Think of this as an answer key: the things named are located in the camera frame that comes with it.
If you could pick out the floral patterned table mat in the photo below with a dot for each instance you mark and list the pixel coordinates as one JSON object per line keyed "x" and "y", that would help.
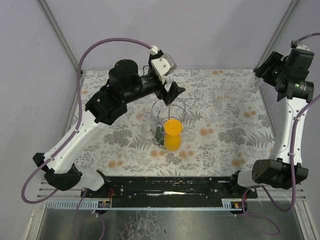
{"x": 217, "y": 126}

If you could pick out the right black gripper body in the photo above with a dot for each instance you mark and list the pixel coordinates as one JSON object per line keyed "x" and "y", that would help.
{"x": 268, "y": 67}

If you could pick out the chrome wire wine glass rack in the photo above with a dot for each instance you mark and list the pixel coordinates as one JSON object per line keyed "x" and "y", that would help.
{"x": 167, "y": 119}

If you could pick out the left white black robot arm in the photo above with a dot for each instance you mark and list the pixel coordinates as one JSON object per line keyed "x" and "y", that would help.
{"x": 124, "y": 86}

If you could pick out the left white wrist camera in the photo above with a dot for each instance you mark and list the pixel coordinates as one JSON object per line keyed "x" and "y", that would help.
{"x": 162, "y": 63}

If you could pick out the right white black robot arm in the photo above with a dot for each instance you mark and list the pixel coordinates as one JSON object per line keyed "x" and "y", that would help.
{"x": 287, "y": 74}

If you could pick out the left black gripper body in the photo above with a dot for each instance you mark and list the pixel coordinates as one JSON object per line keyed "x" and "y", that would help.
{"x": 165, "y": 90}

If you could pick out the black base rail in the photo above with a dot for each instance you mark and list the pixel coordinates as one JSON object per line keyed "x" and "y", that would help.
{"x": 168, "y": 188}

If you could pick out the orange plastic wine glass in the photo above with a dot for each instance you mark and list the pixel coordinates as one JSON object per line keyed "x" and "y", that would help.
{"x": 172, "y": 139}

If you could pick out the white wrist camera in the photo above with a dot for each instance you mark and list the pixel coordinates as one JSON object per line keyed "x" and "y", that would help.
{"x": 162, "y": 63}
{"x": 298, "y": 46}

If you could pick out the white slotted cable duct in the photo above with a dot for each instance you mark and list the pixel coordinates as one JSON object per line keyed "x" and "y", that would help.
{"x": 154, "y": 205}

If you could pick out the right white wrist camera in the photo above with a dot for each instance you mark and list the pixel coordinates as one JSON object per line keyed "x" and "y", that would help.
{"x": 298, "y": 46}

